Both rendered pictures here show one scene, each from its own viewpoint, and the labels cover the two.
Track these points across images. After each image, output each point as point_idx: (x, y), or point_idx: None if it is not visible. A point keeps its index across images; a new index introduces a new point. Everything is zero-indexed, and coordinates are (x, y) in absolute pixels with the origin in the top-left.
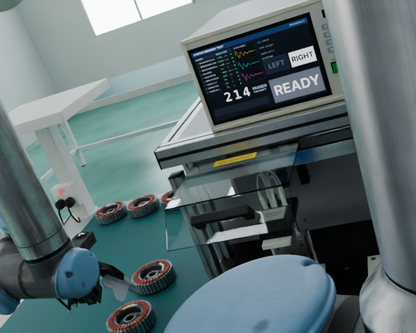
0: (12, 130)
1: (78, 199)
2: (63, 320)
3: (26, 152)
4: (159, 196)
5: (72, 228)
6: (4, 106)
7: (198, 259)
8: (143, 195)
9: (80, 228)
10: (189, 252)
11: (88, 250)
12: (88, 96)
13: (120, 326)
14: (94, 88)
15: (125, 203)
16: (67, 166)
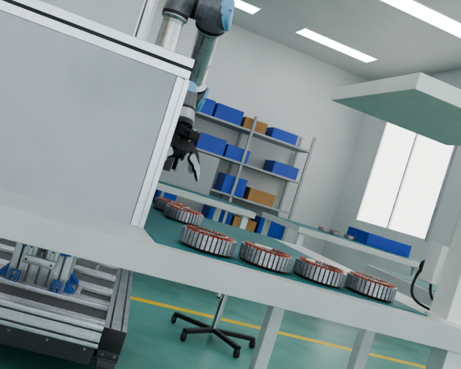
0: (158, 34)
1: (424, 269)
2: (244, 236)
3: (156, 43)
4: (329, 291)
5: (424, 310)
6: (164, 24)
7: (152, 215)
8: (336, 271)
9: (406, 304)
10: (169, 222)
11: (181, 134)
12: (372, 85)
13: (171, 200)
14: (387, 78)
15: (394, 310)
16: (458, 225)
